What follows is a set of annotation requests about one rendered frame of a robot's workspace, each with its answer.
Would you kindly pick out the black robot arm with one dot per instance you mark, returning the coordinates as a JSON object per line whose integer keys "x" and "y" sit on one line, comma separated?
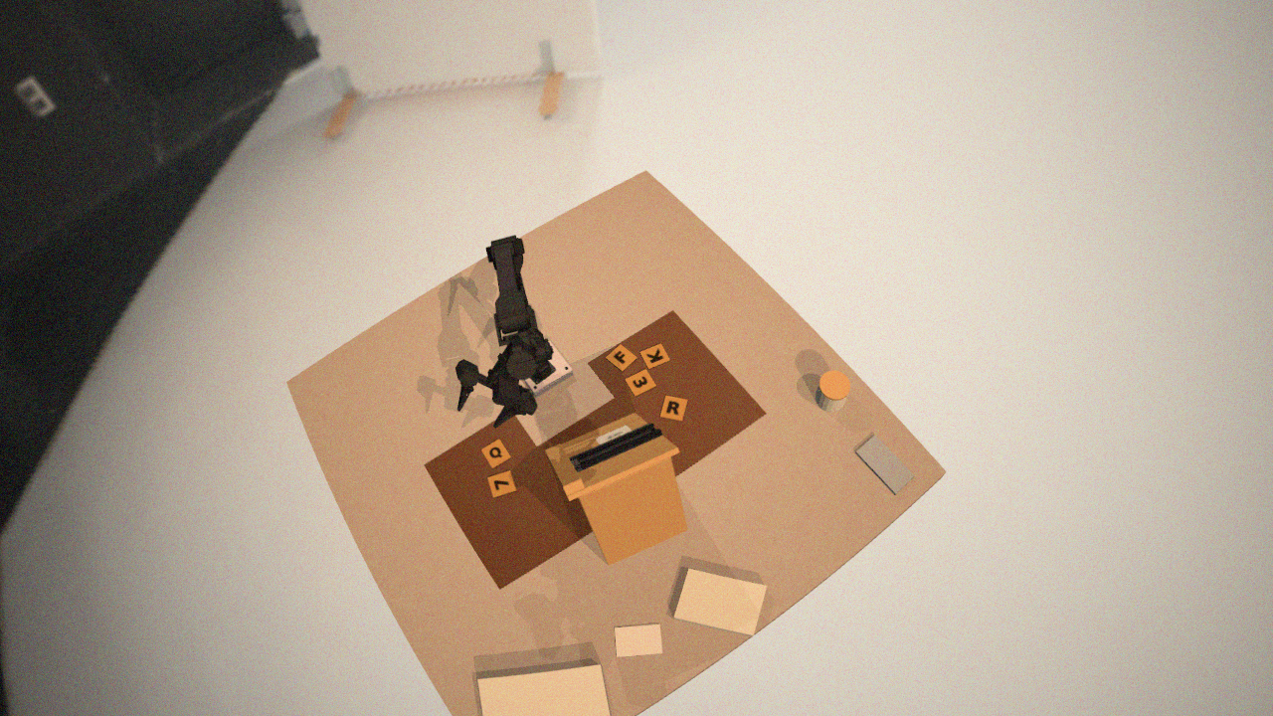
{"x": 527, "y": 351}

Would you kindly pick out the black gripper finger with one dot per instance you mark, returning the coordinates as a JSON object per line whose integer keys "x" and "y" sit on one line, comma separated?
{"x": 464, "y": 394}
{"x": 507, "y": 414}

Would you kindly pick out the cream paper ticket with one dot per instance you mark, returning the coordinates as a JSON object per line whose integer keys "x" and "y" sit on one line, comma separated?
{"x": 612, "y": 434}

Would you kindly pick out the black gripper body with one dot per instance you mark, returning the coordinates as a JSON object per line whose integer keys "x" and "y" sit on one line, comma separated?
{"x": 468, "y": 373}

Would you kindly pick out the grey cylinder with orange lid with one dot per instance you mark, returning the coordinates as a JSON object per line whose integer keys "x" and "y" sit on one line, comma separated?
{"x": 832, "y": 391}

